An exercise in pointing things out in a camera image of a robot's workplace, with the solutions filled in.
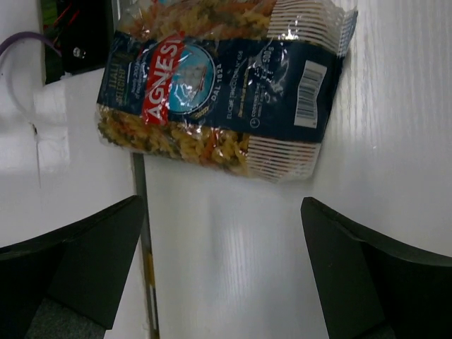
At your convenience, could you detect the tricolour fusilli pasta bag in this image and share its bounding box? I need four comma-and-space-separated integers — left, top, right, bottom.
97, 1, 358, 183

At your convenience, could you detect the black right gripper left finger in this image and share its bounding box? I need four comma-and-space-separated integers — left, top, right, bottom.
1, 196, 145, 338

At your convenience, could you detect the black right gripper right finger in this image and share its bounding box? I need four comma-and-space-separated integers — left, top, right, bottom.
301, 197, 451, 338

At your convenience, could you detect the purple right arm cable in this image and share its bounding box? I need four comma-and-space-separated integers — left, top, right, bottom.
0, 31, 63, 121

